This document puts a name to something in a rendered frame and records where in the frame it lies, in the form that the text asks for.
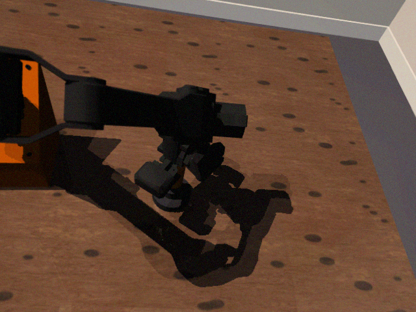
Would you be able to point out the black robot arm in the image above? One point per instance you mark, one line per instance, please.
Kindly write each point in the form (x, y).
(191, 114)

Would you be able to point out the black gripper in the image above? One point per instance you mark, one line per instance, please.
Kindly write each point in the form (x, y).
(158, 178)

